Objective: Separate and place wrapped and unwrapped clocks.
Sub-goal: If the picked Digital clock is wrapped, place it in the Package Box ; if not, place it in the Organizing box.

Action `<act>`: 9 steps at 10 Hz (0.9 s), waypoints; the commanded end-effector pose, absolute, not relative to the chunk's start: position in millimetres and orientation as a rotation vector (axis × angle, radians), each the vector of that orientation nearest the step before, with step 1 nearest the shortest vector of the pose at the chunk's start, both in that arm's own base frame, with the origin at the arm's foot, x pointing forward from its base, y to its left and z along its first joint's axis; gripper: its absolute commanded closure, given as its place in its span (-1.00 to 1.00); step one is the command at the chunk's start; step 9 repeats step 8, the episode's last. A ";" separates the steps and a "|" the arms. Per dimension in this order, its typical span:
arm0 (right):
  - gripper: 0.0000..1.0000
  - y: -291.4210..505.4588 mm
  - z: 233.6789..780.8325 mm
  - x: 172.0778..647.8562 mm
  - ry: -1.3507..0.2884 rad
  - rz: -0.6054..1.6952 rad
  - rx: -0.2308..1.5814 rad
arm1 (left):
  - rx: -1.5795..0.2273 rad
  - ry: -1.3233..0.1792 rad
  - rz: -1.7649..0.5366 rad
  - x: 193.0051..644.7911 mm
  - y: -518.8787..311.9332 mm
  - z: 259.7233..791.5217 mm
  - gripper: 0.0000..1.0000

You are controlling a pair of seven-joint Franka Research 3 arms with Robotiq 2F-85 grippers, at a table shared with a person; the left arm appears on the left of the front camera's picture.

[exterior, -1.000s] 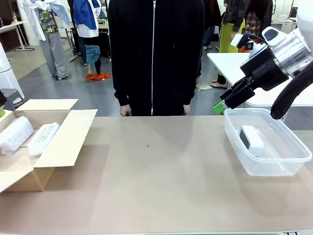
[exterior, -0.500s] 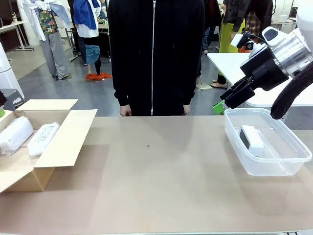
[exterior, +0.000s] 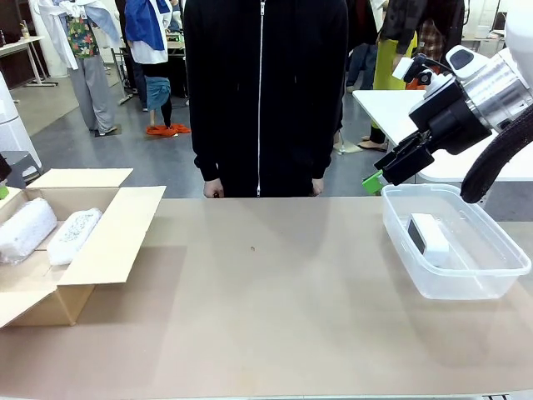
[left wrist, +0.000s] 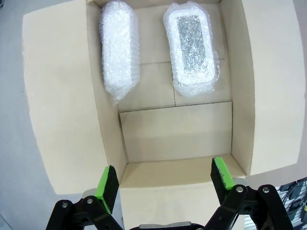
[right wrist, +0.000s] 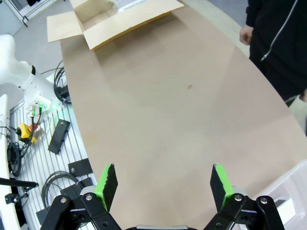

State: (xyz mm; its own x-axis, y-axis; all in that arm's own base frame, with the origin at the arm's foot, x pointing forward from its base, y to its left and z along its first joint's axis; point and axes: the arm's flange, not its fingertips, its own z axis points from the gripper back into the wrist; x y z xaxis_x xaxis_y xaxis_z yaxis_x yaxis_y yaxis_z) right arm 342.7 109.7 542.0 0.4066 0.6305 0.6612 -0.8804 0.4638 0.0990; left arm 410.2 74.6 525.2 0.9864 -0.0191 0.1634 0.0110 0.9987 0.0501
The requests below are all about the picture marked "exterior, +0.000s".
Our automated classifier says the cart with green box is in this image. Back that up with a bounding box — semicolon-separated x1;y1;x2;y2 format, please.
165;32;188;100

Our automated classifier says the person in yellow apron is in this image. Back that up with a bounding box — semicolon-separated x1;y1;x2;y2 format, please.
357;0;466;153

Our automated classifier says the mannequin with floral shirt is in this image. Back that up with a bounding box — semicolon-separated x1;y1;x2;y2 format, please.
31;0;122;138

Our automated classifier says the white background table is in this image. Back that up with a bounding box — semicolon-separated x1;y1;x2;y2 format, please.
351;88;533;205

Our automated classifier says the light background desk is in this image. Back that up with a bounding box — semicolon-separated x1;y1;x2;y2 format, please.
0;35;60;88

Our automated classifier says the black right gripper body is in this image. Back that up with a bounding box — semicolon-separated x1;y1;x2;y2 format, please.
408;77;494;156

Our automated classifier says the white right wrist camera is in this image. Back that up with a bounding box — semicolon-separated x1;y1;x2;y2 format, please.
391;53;434;85

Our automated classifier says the open brown cardboard box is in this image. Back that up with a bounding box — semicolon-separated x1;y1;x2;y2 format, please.
0;167;167;330

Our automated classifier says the person in blue jeans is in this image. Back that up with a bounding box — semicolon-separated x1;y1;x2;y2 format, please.
345;41;378;93

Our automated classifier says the bubble-wrapped clock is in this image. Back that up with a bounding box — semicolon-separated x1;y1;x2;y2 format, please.
46;207;104;267
0;197;58;264

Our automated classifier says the small white black box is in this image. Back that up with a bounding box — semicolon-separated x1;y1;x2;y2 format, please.
406;212;451;268

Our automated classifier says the clear plastic container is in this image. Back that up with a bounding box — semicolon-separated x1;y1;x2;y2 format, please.
381;182;533;301

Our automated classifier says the person's right hand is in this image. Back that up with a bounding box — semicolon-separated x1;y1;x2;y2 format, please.
202;177;226;199

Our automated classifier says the person in black hoodie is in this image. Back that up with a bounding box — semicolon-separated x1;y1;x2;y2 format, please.
183;0;350;199

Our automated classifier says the figure in blue white jacket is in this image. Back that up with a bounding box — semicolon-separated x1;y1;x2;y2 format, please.
123;0;174;130

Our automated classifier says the orange cloth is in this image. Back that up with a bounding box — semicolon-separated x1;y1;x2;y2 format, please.
145;122;192;138

